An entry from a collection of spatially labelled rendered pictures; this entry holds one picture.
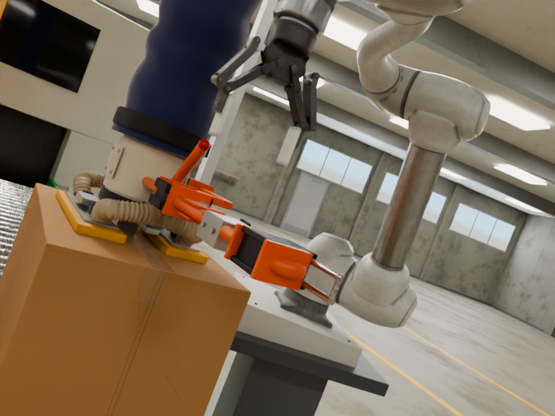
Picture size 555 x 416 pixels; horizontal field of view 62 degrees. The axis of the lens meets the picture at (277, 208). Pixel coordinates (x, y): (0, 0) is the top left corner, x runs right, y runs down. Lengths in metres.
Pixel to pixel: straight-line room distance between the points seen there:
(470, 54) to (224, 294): 6.01
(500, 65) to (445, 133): 5.70
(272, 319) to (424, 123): 0.68
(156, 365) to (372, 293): 0.71
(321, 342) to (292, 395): 0.22
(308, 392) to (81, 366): 0.83
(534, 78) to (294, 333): 6.19
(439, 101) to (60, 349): 0.98
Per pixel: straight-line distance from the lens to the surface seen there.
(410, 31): 0.91
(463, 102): 1.22
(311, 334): 1.41
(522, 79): 7.09
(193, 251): 1.07
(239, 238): 0.62
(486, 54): 6.83
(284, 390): 1.54
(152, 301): 0.90
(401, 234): 1.35
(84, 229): 0.97
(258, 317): 1.35
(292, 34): 0.77
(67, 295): 0.87
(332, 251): 1.48
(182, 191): 0.87
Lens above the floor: 1.16
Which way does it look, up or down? 2 degrees down
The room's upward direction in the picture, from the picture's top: 21 degrees clockwise
